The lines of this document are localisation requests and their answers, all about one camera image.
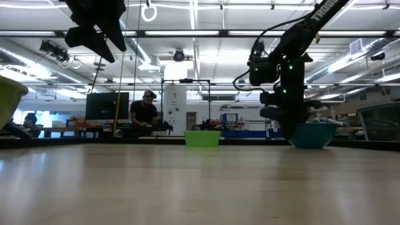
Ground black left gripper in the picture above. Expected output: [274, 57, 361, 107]
[59, 0, 128, 64]

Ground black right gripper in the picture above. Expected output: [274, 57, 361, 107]
[259, 89, 322, 141]

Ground teal bowl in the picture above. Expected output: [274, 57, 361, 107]
[287, 122, 339, 149]

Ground white tube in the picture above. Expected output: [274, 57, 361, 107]
[312, 116, 344, 127]

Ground blue storage bin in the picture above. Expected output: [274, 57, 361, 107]
[222, 129, 270, 139]

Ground black ceiling-mounted device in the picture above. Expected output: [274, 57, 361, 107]
[39, 39, 71, 64]

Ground black computer monitor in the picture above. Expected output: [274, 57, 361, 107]
[84, 91, 130, 121]

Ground bright green bowl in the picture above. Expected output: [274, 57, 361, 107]
[183, 130, 222, 148]

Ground seated person with cap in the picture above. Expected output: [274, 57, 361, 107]
[129, 90, 161, 137]

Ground glass display case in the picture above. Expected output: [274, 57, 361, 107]
[357, 102, 400, 142]

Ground white cabinet machine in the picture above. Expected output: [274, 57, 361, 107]
[162, 84, 188, 137]

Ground yellow-green bowl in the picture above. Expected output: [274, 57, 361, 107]
[0, 75, 29, 131]

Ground white hanging ring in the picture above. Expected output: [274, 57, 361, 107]
[141, 0, 158, 23]

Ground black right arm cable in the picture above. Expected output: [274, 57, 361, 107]
[232, 12, 315, 93]

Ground yellow hanging cable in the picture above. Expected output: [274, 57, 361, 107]
[112, 0, 131, 136]

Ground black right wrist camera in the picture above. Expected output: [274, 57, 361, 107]
[247, 40, 281, 88]

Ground round black ceiling camera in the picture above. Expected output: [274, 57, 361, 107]
[172, 48, 186, 63]

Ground black table edge rail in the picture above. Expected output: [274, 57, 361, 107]
[0, 136, 400, 153]

